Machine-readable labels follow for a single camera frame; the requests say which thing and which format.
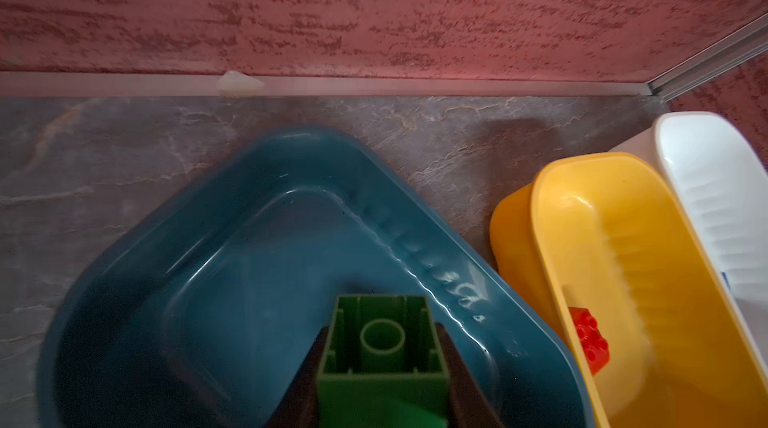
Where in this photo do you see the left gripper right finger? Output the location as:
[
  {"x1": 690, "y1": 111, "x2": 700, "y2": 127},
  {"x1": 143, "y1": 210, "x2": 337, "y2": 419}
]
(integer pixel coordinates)
[{"x1": 436, "y1": 323, "x2": 505, "y2": 428}]

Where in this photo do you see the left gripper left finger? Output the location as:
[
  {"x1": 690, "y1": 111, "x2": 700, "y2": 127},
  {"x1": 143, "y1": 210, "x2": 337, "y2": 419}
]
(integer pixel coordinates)
[{"x1": 265, "y1": 327, "x2": 328, "y2": 428}]

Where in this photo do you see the green brick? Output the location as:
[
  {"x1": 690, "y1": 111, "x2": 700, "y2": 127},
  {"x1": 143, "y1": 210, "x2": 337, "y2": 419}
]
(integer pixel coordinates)
[{"x1": 315, "y1": 295, "x2": 450, "y2": 427}]

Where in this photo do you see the red brick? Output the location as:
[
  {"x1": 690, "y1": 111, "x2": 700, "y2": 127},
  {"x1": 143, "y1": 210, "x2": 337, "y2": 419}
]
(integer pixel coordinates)
[{"x1": 569, "y1": 307, "x2": 610, "y2": 375}]

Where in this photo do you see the teal plastic bin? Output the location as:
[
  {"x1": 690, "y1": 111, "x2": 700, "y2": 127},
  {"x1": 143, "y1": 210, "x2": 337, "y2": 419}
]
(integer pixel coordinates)
[{"x1": 37, "y1": 128, "x2": 595, "y2": 427}]

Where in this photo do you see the yellow plastic bin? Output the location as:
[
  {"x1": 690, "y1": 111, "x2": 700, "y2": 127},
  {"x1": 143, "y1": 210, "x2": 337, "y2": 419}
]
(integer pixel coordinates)
[{"x1": 490, "y1": 153, "x2": 767, "y2": 427}]

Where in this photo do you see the white plastic bin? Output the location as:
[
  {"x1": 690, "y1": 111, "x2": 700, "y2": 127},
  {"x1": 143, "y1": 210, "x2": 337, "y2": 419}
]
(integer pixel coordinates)
[{"x1": 615, "y1": 112, "x2": 767, "y2": 365}]

